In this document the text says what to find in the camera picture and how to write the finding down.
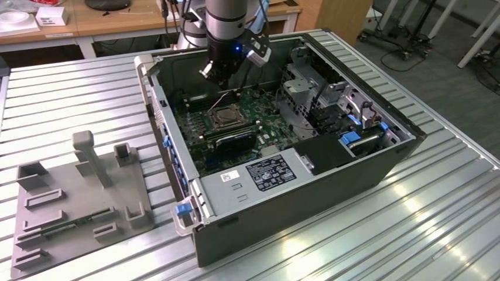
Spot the metal locking lever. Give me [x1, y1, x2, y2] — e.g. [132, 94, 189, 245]
[208, 92, 229, 113]

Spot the silver green CPU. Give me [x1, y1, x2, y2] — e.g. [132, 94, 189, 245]
[216, 108, 238, 123]

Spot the metal socket cover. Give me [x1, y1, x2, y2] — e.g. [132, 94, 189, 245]
[208, 104, 245, 129]

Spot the CPU socket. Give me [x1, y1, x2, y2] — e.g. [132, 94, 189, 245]
[205, 102, 248, 132]

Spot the black plastic drive cover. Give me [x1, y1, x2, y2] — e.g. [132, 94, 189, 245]
[292, 136, 354, 176]

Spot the silver metal drive cage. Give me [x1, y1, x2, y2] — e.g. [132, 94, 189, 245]
[278, 43, 344, 100]

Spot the green motherboard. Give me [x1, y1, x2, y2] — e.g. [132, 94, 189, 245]
[173, 87, 300, 178]

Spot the black graphics card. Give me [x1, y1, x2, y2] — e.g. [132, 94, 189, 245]
[213, 130, 258, 156]

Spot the wooden desk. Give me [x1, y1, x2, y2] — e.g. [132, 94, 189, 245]
[0, 0, 304, 59]

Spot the wooden cabinet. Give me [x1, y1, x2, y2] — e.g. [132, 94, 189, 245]
[314, 0, 370, 47]

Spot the black monitor base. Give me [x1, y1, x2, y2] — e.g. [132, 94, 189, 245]
[84, 0, 132, 11]

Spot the black power supply label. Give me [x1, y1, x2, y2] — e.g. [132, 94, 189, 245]
[244, 154, 297, 193]

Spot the grey power supply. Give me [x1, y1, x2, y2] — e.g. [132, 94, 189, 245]
[190, 147, 314, 228]

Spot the white cardboard box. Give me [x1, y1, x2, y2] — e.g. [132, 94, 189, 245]
[34, 7, 69, 28]

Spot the black wheeled stand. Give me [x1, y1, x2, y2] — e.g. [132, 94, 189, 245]
[357, 0, 437, 61]

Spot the dark grey PC case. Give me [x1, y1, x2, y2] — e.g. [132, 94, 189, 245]
[133, 28, 428, 269]

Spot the white round plastic dish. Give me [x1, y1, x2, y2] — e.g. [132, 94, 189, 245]
[0, 10, 40, 33]

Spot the grey parts rack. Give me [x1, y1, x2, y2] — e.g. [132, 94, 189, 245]
[8, 131, 160, 279]

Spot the green RAM stick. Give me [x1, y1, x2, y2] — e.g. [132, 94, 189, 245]
[38, 215, 98, 235]

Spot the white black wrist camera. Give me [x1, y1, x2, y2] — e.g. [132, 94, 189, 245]
[244, 30, 272, 68]

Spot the black hanging cable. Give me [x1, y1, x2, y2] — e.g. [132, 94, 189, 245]
[160, 0, 174, 35]

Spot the white table frame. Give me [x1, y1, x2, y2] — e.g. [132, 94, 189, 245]
[456, 0, 500, 70]
[376, 0, 457, 40]

